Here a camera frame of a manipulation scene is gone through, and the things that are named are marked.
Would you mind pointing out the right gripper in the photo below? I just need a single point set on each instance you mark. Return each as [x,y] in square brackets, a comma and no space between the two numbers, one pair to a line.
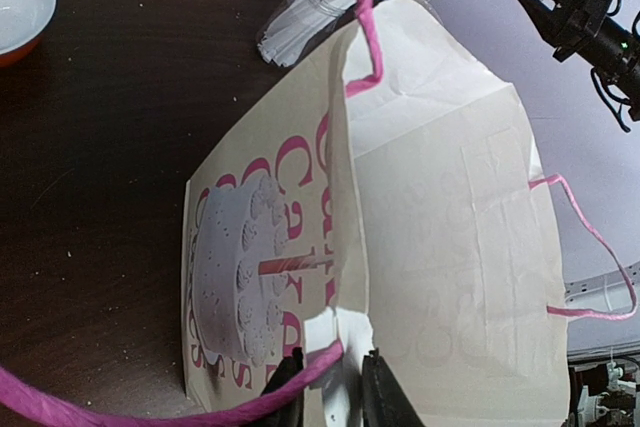
[568,24]

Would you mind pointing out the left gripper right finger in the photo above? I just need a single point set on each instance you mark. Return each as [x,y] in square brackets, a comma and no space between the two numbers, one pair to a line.
[384,403]

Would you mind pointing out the pink paper bag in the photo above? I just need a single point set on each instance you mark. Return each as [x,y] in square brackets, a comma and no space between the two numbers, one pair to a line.
[386,194]

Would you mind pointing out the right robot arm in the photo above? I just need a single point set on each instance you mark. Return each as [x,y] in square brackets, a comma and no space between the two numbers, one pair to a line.
[614,59]

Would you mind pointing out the glass with wrapped straws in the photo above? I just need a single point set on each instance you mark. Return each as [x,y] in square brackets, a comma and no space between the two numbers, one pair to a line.
[297,27]

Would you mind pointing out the white and orange bowl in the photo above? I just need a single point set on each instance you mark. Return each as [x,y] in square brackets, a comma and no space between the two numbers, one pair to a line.
[23,23]

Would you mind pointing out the front aluminium rail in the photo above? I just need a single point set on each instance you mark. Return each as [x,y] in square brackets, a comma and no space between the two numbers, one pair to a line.
[606,293]

